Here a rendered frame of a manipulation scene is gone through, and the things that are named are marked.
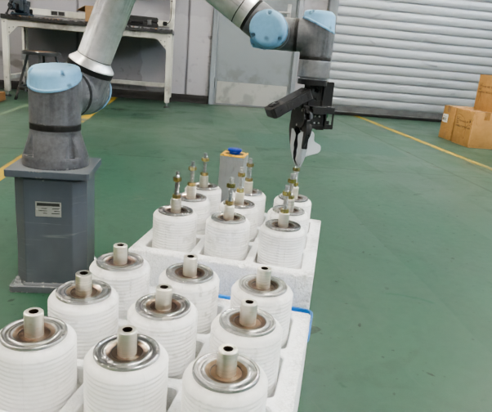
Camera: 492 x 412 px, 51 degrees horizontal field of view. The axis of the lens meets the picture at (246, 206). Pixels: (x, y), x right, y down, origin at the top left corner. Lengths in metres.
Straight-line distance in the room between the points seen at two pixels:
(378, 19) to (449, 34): 0.87
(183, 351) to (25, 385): 0.20
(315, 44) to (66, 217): 0.70
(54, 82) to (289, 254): 0.64
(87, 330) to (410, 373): 0.68
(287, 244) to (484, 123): 3.83
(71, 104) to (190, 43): 4.90
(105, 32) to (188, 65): 4.78
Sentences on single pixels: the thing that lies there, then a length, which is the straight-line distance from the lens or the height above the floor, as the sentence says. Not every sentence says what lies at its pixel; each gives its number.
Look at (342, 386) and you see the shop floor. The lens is 1.06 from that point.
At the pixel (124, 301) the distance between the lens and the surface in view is 0.84.
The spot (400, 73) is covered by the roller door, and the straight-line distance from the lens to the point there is 6.55.
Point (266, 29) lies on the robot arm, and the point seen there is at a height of 0.64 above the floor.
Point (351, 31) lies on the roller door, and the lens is 6.33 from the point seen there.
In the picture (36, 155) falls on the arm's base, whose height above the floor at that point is 0.33.
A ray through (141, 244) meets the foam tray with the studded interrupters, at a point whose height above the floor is 0.18.
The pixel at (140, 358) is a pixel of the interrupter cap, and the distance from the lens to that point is 0.62.
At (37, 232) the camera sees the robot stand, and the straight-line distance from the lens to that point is 1.30.
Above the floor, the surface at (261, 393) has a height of 0.24.
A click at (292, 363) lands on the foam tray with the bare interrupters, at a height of 0.18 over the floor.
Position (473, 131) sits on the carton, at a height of 0.14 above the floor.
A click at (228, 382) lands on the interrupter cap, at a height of 0.25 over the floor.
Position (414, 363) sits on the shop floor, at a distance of 1.19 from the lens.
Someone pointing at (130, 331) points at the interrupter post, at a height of 0.28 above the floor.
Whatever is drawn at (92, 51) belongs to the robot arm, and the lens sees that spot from 1.36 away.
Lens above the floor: 0.59
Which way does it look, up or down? 16 degrees down
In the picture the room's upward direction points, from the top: 5 degrees clockwise
